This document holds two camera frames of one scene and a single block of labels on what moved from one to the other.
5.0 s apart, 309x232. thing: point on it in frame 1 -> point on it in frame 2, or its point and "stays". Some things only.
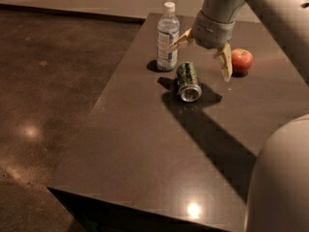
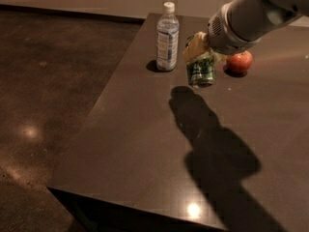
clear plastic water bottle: [167, 32] stays
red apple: [241, 60] stays
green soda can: [188, 85] -> [202, 70]
